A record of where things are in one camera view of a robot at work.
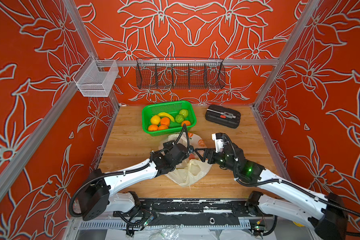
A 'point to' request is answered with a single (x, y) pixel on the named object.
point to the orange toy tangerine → (162, 127)
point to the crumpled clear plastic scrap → (167, 233)
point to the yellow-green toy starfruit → (179, 118)
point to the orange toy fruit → (152, 127)
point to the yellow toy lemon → (155, 119)
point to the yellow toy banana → (163, 114)
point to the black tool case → (223, 116)
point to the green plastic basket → (167, 118)
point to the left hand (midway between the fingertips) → (173, 145)
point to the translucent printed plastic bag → (192, 170)
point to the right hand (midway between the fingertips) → (197, 151)
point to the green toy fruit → (184, 112)
